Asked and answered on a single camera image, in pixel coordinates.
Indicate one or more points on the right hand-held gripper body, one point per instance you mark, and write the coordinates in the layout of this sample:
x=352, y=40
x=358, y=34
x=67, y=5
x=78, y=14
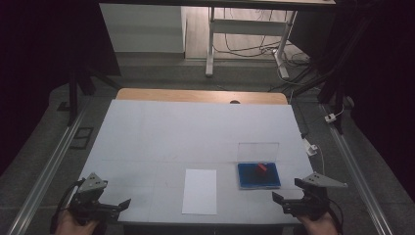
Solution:
x=314, y=196

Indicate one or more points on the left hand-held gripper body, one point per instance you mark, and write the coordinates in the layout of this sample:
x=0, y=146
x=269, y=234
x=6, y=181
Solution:
x=88, y=192

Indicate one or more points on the blue box with clear lid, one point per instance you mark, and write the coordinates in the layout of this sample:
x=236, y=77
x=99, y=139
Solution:
x=259, y=178

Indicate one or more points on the red stamp block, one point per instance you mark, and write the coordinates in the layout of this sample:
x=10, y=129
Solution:
x=261, y=167

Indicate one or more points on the person's right hand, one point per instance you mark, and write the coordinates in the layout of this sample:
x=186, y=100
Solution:
x=318, y=226

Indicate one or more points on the person's left hand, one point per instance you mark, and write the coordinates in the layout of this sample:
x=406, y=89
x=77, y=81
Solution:
x=72, y=225

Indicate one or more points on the white plug adapter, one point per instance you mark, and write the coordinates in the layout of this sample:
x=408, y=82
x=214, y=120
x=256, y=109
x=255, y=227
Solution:
x=311, y=148
x=330, y=117

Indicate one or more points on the white paper sheet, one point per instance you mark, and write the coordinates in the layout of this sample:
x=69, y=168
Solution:
x=199, y=192

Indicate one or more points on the white table cover board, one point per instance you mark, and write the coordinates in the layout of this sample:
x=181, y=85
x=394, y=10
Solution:
x=182, y=137

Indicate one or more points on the black metal stand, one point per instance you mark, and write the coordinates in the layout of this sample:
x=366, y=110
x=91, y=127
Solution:
x=336, y=78
x=73, y=98

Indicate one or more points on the dark curtain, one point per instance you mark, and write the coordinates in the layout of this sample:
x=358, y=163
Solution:
x=391, y=81
x=36, y=65

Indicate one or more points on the white cabinet panel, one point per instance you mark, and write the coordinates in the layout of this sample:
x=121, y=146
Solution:
x=143, y=29

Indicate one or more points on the aluminium rail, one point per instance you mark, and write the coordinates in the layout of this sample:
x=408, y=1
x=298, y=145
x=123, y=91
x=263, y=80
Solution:
x=355, y=169
x=49, y=169

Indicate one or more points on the black rectangular floor frame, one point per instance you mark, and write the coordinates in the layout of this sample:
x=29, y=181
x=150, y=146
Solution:
x=81, y=137

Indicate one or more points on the white desk frame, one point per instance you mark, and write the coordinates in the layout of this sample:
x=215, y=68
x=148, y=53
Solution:
x=248, y=27

